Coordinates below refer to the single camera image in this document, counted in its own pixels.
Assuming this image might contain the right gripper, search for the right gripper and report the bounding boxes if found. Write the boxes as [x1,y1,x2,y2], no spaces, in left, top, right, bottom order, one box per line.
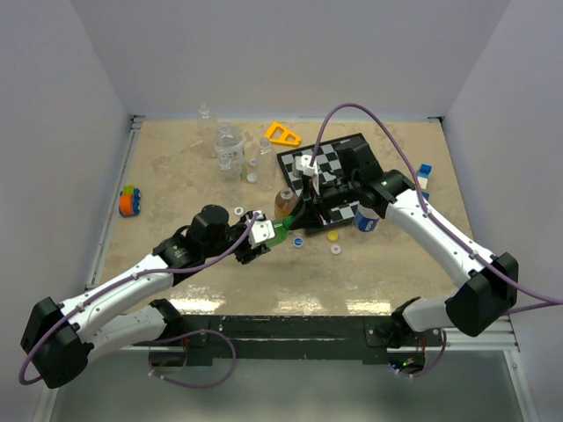
[289,175,360,229]

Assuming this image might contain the green plastic bottle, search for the green plastic bottle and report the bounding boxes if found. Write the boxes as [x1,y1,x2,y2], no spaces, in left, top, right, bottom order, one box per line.
[266,215,295,249]

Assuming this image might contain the brown tea bottle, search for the brown tea bottle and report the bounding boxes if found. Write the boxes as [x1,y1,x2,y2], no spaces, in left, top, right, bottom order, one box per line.
[274,187,298,220]

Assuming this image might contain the yellow bottle cap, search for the yellow bottle cap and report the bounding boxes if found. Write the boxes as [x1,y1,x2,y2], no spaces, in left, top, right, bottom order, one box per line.
[327,231,339,242]

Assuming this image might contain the blue label clear bottle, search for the blue label clear bottle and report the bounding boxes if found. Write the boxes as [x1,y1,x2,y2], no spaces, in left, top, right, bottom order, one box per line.
[353,204,380,233]

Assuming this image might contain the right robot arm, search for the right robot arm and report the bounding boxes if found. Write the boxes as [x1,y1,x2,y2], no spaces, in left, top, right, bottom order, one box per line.
[284,137,519,346]

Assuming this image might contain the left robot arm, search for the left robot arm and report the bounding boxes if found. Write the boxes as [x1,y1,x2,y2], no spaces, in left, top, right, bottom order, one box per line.
[18,205,275,389]

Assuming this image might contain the clear bottle near board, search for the clear bottle near board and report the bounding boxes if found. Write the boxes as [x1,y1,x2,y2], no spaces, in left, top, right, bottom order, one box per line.
[256,137,276,191]

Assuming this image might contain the small clear bottle front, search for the small clear bottle front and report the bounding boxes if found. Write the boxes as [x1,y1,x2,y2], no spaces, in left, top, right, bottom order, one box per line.
[218,156,242,207]

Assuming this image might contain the labelled clear water bottle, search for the labelled clear water bottle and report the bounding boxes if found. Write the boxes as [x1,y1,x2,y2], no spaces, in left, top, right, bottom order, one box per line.
[215,123,246,178]

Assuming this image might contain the clear bottle back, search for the clear bottle back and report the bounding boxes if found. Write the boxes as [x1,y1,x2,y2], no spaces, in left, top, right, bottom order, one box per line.
[197,103,218,157]

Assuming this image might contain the black white chessboard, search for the black white chessboard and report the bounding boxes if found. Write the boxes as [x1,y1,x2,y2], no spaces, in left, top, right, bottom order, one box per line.
[277,134,383,235]

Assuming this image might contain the yellow triangular toy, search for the yellow triangular toy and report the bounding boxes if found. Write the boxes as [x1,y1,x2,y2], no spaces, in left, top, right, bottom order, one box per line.
[264,121,302,148]

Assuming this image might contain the coloured toy blocks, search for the coloured toy blocks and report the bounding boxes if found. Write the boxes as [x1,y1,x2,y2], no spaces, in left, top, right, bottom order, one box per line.
[416,164,432,200]

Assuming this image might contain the orange blue toy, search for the orange blue toy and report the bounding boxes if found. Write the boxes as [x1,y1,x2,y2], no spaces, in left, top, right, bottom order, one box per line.
[119,185,141,217]

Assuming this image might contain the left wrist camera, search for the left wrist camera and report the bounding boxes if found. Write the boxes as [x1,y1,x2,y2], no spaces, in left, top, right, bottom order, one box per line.
[248,210,275,249]

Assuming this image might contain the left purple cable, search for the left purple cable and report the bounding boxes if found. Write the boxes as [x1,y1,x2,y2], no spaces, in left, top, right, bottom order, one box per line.
[18,213,260,386]

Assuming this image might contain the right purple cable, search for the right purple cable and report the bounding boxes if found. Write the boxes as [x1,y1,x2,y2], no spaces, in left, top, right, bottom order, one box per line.
[310,103,563,316]

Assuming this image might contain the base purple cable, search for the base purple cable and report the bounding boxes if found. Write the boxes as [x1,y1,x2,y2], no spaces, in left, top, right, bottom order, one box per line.
[148,330,238,389]

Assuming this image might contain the black base frame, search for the black base frame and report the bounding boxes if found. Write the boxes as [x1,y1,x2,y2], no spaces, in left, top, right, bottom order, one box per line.
[161,315,442,366]

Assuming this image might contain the aluminium rail frame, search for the aluminium rail frame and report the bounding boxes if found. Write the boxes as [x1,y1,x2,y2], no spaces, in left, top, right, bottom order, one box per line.
[84,114,146,292]

